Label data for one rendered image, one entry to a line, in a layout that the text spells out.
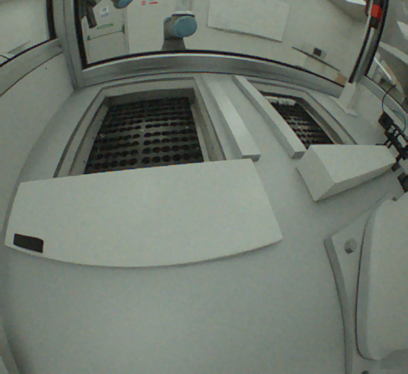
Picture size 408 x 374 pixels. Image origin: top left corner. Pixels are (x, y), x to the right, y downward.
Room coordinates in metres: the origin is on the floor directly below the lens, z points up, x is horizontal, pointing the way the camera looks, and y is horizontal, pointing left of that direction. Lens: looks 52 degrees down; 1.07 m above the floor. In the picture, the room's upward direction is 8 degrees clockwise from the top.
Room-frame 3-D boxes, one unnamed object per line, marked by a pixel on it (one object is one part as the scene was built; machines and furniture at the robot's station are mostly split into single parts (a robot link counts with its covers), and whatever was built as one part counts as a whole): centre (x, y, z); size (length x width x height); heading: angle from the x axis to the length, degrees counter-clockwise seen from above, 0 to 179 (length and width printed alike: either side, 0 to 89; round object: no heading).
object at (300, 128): (0.28, -0.19, 0.87); 0.22 x 0.18 x 0.06; 17
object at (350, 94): (0.43, -0.42, 1.00); 0.09 x 0.08 x 0.10; 17
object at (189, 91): (0.38, 0.17, 0.87); 0.29 x 0.02 x 0.11; 107
